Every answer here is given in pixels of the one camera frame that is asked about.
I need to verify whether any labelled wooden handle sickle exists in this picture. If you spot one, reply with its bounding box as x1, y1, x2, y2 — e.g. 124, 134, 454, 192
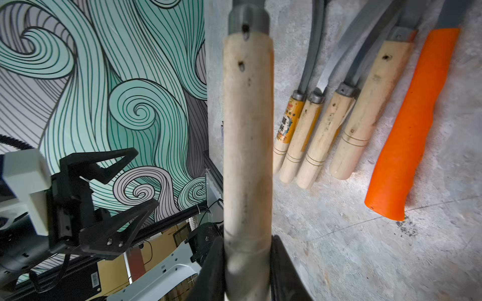
273, 0, 325, 174

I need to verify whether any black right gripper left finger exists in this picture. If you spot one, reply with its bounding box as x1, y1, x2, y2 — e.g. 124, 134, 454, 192
187, 237, 226, 301

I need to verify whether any large wooden handle sickle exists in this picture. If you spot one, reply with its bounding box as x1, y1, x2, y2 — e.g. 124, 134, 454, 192
223, 1, 274, 300

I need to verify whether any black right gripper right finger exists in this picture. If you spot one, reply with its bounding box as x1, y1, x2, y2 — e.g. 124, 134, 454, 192
270, 235, 313, 301

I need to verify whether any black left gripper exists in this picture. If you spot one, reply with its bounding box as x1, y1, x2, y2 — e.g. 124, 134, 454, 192
46, 147, 159, 260

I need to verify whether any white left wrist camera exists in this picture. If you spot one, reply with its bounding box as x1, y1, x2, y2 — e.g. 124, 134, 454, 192
1, 149, 51, 236

